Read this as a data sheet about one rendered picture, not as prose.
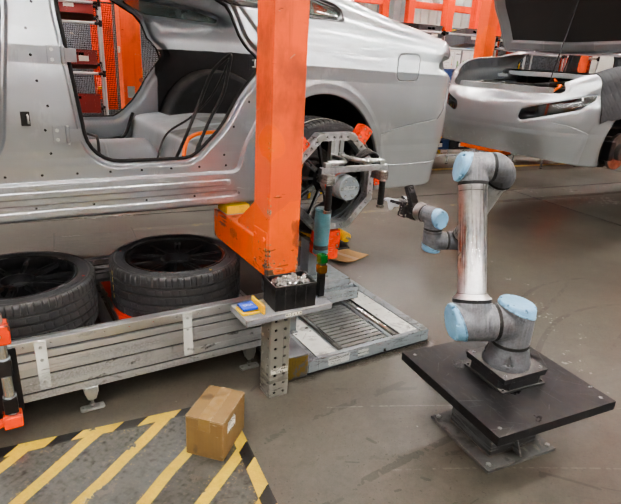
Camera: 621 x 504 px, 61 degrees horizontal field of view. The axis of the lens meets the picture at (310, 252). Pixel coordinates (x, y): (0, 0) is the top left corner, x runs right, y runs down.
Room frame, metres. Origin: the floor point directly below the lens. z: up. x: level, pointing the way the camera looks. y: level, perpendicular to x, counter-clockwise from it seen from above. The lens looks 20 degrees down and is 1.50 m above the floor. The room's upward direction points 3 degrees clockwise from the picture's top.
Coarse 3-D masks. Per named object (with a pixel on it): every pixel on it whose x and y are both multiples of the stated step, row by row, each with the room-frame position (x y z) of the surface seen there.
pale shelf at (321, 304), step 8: (264, 304) 2.13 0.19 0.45; (320, 304) 2.16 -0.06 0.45; (328, 304) 2.18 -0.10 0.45; (232, 312) 2.09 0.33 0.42; (272, 312) 2.06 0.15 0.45; (280, 312) 2.06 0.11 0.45; (288, 312) 2.07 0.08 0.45; (296, 312) 2.09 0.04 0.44; (304, 312) 2.11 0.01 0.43; (312, 312) 2.13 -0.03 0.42; (240, 320) 2.01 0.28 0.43; (248, 320) 1.97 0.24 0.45; (256, 320) 1.99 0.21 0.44; (264, 320) 2.01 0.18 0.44; (272, 320) 2.03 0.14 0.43
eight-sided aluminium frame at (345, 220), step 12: (324, 132) 2.89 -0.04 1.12; (336, 132) 2.93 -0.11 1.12; (348, 132) 2.94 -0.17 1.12; (312, 144) 2.80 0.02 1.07; (360, 144) 2.96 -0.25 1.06; (372, 180) 3.02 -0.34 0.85; (360, 204) 2.98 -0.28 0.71; (300, 216) 2.77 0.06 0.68; (348, 216) 2.95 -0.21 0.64; (312, 228) 2.81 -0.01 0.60
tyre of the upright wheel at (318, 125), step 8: (304, 120) 3.00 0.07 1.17; (312, 120) 2.97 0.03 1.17; (320, 120) 2.94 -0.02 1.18; (328, 120) 2.96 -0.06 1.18; (336, 120) 3.00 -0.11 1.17; (304, 128) 2.88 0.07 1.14; (312, 128) 2.89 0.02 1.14; (320, 128) 2.92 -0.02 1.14; (328, 128) 2.95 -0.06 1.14; (336, 128) 2.98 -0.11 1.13; (344, 128) 3.00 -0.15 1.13; (352, 128) 3.04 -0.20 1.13; (304, 136) 2.87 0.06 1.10; (360, 192) 3.08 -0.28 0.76; (304, 224) 2.88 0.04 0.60; (304, 232) 2.91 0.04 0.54
